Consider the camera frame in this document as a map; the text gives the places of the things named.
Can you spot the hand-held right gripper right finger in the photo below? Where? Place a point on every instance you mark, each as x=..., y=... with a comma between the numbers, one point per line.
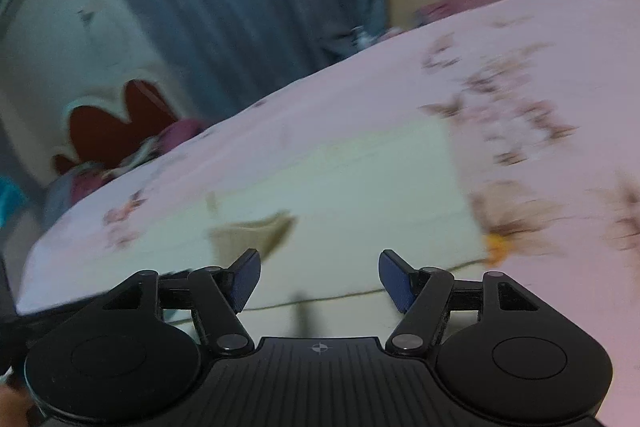
x=392, y=281

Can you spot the pile of mixed clothes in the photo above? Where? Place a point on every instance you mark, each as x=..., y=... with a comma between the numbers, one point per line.
x=90, y=184

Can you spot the red heart-shaped cushion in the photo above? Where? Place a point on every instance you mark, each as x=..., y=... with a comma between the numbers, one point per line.
x=115, y=127

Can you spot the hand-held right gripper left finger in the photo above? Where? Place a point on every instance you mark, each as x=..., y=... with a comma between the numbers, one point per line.
x=247, y=281

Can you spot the pink floral bed sheet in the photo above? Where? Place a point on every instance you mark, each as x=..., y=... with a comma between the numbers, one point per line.
x=525, y=57

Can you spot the small orange cloth piece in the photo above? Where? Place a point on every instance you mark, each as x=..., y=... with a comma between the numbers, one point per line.
x=497, y=248

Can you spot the cream knit garment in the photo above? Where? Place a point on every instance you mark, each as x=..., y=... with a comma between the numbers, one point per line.
x=350, y=187

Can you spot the teal curtain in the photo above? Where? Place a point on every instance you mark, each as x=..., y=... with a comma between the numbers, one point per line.
x=9, y=197

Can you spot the white standing air conditioner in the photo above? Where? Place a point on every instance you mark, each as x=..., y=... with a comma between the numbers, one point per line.
x=55, y=32

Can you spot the white pump bottle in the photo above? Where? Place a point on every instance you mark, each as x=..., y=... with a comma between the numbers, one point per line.
x=361, y=38

